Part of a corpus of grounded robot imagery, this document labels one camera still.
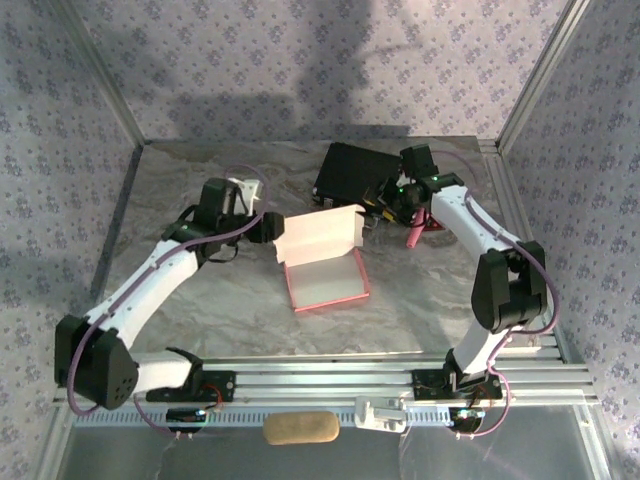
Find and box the black right controller board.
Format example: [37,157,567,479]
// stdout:
[448,407,485,434]

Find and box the aluminium side rail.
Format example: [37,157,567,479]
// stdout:
[92,144,147,301]
[477,138,569,364]

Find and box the pink toy microphone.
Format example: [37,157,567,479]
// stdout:
[407,207,429,250]

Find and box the black controller board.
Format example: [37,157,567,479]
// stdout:
[448,407,485,434]
[166,407,207,434]

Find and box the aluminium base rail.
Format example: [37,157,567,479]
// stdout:
[52,357,599,406]

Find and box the pink paper box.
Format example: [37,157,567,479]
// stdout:
[272,203,371,315]

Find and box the black briefcase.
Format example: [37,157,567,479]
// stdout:
[311,142,406,221]

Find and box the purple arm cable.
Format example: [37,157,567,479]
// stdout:
[64,163,274,442]
[434,149,559,441]

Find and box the white plastic clamp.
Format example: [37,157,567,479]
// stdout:
[353,395,407,432]

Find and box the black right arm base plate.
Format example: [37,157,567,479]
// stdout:
[412,369,504,401]

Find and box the slotted grey cable duct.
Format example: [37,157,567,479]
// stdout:
[74,409,451,427]

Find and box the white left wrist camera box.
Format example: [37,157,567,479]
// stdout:
[224,178,265,214]

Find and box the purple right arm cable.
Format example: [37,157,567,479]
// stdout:
[434,149,559,441]

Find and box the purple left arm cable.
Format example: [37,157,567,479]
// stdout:
[64,163,274,442]

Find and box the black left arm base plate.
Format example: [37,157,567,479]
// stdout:
[145,370,237,404]

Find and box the aluminium frame post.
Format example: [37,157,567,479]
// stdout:
[496,0,596,147]
[49,0,147,147]

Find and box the black left controller board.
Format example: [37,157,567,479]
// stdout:
[166,407,207,434]

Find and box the tan oblong sponge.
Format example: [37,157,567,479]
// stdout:
[263,410,341,446]

